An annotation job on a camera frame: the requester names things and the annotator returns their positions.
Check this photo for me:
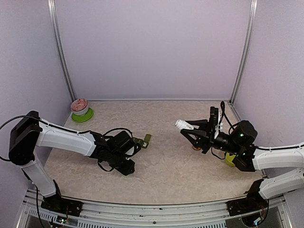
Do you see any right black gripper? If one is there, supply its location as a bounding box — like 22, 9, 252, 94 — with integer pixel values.
181, 119, 241, 155

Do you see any small white pill bottle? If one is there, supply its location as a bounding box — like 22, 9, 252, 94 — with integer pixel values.
175, 119, 194, 130

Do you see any green weekly pill organizer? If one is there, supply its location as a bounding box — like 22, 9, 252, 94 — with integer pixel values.
133, 134, 152, 149

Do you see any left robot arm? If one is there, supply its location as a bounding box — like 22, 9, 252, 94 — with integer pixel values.
1, 111, 141, 211

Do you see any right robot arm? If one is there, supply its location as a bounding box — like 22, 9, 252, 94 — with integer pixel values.
175, 102, 304, 211

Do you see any lime green bowl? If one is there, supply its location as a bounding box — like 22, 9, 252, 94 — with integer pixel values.
225, 153, 235, 167

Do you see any lime green plate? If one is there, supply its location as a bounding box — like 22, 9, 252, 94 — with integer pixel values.
71, 107, 94, 123

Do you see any red patterned white bowl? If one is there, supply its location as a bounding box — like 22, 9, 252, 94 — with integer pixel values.
70, 98, 89, 116

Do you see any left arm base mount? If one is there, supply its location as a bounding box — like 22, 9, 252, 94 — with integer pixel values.
41, 180, 83, 217

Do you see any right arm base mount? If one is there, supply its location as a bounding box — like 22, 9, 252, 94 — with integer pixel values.
226, 179, 269, 216

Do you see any front aluminium rail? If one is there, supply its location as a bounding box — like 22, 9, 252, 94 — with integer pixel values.
16, 187, 293, 228

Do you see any right aluminium frame post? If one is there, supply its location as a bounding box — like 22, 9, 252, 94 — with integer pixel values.
229, 0, 258, 106

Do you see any aluminium frame post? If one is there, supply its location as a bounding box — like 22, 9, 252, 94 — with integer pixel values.
229, 0, 258, 106
47, 0, 76, 101

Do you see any left aluminium frame post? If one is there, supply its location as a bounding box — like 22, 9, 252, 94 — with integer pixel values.
47, 0, 76, 101

